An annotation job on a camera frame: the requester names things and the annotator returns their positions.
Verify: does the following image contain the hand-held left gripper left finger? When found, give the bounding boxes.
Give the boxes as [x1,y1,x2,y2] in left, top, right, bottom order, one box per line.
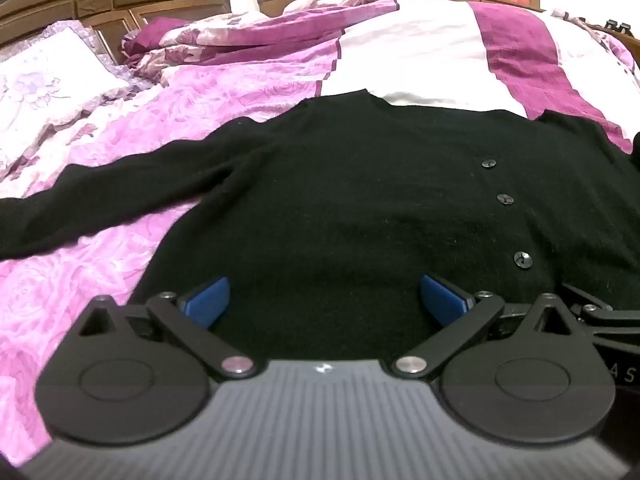
[74,276,257,380]

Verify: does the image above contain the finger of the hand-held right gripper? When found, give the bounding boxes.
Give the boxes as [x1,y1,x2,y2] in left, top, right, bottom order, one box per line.
[560,283,640,333]

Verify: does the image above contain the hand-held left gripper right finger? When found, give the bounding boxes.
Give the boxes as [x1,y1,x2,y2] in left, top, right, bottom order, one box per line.
[393,274,577,380]

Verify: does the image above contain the black button cardigan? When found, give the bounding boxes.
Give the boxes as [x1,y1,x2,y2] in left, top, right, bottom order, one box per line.
[0,89,640,363]

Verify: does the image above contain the purple and white bed cover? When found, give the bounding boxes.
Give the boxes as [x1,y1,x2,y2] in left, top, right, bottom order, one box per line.
[0,0,640,467]

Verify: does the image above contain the floral ruffled pillow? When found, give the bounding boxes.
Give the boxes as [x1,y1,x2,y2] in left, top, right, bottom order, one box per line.
[0,20,135,173]

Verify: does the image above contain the crumpled floral blanket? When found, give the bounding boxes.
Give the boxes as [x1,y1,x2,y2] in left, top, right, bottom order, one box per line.
[120,0,402,85]

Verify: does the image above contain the small black object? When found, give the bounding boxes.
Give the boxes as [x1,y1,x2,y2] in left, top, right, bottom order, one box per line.
[604,19,637,40]

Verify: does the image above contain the long wooden cabinet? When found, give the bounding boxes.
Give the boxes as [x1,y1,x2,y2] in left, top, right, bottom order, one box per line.
[257,0,546,19]

